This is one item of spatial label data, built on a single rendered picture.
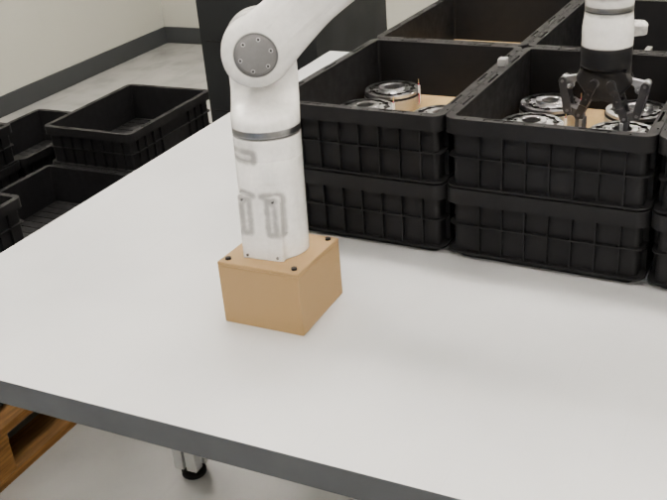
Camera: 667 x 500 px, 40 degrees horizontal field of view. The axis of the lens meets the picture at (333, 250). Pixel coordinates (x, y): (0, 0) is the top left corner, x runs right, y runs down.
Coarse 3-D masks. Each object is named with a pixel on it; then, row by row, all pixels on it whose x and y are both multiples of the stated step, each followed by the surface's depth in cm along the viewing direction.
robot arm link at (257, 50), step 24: (264, 0) 112; (288, 0) 111; (312, 0) 111; (336, 0) 111; (240, 24) 113; (264, 24) 112; (288, 24) 112; (312, 24) 112; (240, 48) 113; (264, 48) 113; (288, 48) 113; (240, 72) 114; (264, 72) 114
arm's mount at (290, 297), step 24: (312, 240) 132; (336, 240) 132; (240, 264) 126; (264, 264) 125; (288, 264) 125; (312, 264) 125; (336, 264) 133; (240, 288) 127; (264, 288) 125; (288, 288) 124; (312, 288) 126; (336, 288) 134; (240, 312) 129; (264, 312) 127; (288, 312) 125; (312, 312) 127
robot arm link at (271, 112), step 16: (288, 80) 122; (240, 96) 122; (256, 96) 122; (272, 96) 122; (288, 96) 122; (240, 112) 120; (256, 112) 120; (272, 112) 119; (288, 112) 120; (240, 128) 120; (256, 128) 119; (272, 128) 119; (288, 128) 120
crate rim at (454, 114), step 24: (528, 48) 163; (552, 48) 162; (504, 72) 151; (456, 120) 132; (480, 120) 131; (504, 120) 130; (552, 144) 127; (576, 144) 125; (600, 144) 124; (624, 144) 122; (648, 144) 121
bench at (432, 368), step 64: (320, 64) 248; (128, 192) 177; (192, 192) 175; (0, 256) 156; (64, 256) 154; (128, 256) 152; (192, 256) 151; (384, 256) 146; (448, 256) 144; (0, 320) 136; (64, 320) 135; (128, 320) 133; (192, 320) 132; (320, 320) 130; (384, 320) 128; (448, 320) 127; (512, 320) 126; (576, 320) 125; (640, 320) 123; (0, 384) 122; (64, 384) 120; (128, 384) 119; (192, 384) 118; (256, 384) 117; (320, 384) 116; (384, 384) 115; (448, 384) 114; (512, 384) 113; (576, 384) 112; (640, 384) 111; (192, 448) 111; (256, 448) 106; (320, 448) 105; (384, 448) 104; (448, 448) 103; (512, 448) 102; (576, 448) 101; (640, 448) 101
